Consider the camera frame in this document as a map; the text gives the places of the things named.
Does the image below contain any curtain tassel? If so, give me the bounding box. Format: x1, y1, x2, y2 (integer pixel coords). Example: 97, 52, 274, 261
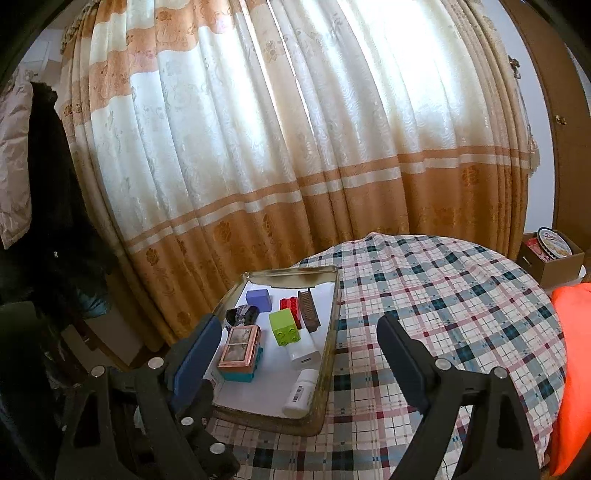
508, 55, 542, 176

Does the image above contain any red toy brick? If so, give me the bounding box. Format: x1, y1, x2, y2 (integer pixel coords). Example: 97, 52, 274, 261
279, 298, 303, 329

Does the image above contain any purple cube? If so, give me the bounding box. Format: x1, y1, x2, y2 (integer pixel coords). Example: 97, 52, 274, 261
246, 289, 272, 312

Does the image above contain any white power adapter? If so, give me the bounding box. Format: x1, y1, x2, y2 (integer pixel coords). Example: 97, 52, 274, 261
285, 329, 321, 367

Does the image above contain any brown wooden comb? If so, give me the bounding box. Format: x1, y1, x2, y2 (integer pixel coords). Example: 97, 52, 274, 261
298, 288, 320, 334

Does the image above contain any brown wooden door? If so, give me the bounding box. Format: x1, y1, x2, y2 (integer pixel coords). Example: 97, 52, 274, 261
501, 0, 591, 236

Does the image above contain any gold metal tin box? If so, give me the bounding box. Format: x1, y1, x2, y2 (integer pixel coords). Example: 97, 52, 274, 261
205, 265, 341, 437

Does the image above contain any teal cloth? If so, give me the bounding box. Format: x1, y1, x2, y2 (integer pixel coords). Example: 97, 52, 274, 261
78, 288, 109, 319

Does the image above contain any plaid tablecloth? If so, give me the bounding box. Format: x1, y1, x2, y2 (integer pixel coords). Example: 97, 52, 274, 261
203, 233, 568, 480

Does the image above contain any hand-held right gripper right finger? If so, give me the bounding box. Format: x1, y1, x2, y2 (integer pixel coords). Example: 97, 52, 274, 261
376, 314, 541, 480

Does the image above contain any white paper liner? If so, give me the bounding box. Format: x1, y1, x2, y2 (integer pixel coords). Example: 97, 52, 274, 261
215, 282, 337, 418

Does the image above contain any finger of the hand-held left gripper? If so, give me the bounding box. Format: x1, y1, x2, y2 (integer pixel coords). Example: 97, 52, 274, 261
178, 381, 242, 480

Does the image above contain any teal toy brick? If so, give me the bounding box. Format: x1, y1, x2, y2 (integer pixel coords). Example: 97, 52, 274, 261
221, 344, 265, 383

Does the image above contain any pale puffy jacket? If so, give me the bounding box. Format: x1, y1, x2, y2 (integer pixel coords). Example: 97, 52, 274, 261
0, 69, 35, 250

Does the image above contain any round cookie tin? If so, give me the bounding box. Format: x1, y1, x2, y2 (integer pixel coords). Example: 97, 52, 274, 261
536, 227, 573, 260

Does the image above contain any dark hanging clothing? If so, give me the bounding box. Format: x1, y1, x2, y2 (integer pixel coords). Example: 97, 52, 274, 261
0, 80, 121, 324

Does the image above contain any orange cushion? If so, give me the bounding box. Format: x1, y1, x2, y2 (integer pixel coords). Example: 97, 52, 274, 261
549, 282, 591, 476

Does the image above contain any brown cardboard box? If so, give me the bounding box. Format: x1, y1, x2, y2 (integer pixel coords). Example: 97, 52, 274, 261
516, 229, 586, 289

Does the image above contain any red packet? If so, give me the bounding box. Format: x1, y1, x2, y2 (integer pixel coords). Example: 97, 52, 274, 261
524, 236, 550, 263

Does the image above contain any black patterned hair clip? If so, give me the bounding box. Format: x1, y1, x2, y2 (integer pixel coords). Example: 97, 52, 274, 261
225, 305, 260, 329

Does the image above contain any cream and orange curtain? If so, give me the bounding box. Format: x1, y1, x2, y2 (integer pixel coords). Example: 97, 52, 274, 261
60, 0, 541, 344

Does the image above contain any green toy brick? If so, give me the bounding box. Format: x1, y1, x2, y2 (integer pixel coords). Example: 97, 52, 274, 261
269, 308, 302, 347

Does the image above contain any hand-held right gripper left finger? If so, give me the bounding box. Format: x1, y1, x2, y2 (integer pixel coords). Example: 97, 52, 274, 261
54, 313, 223, 480

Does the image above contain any white plastic bottle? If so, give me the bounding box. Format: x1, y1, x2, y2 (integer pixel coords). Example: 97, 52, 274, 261
281, 368, 319, 416

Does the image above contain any brown wooden furniture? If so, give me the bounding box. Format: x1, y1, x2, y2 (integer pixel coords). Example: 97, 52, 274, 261
60, 318, 162, 370

